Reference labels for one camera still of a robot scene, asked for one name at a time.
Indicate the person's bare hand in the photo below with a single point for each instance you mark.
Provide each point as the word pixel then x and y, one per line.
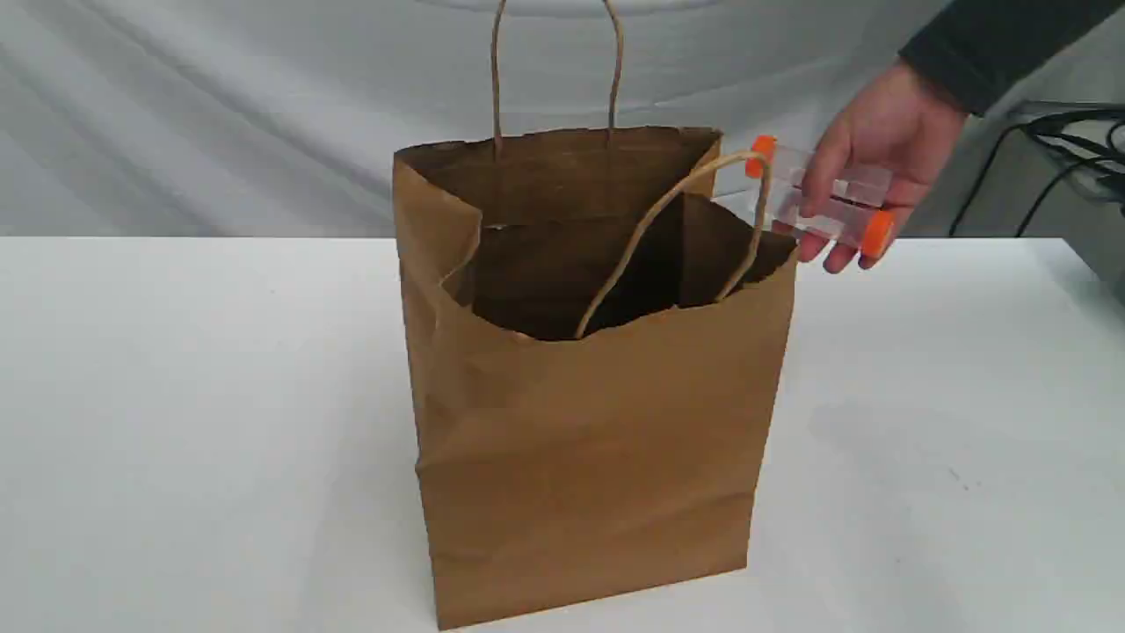
pixel 899 122

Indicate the dark grey sleeved forearm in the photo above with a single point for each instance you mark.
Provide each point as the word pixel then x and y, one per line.
pixel 976 51

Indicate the brown paper bag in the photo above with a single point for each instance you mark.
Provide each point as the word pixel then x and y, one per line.
pixel 595 321

